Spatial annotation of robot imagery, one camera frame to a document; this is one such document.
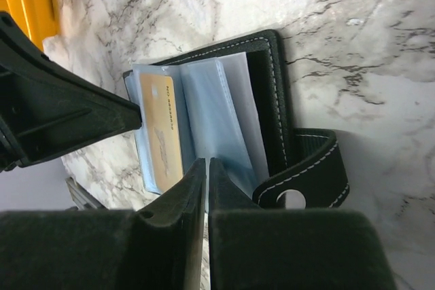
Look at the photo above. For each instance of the black leather card holder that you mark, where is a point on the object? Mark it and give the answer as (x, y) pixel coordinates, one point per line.
(227, 103)

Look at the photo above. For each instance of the gold credit card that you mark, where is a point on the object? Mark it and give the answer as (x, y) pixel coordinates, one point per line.
(162, 129)

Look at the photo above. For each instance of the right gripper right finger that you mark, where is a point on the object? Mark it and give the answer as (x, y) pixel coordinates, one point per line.
(254, 248)

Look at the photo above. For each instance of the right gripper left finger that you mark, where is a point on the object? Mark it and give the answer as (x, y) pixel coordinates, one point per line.
(157, 247)

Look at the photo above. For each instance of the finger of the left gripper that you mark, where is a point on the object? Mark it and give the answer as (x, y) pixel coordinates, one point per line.
(46, 110)

